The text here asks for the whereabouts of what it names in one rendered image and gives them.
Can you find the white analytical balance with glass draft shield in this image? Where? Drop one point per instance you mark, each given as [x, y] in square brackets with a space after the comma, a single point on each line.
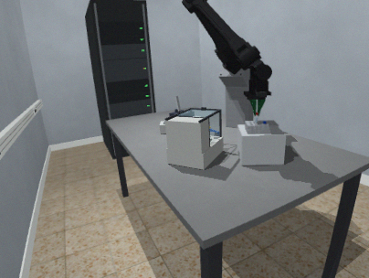
[190, 141]

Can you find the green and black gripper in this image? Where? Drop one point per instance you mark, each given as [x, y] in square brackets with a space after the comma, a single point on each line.
[253, 100]

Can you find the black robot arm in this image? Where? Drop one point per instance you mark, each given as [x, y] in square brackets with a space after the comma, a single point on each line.
[239, 53]

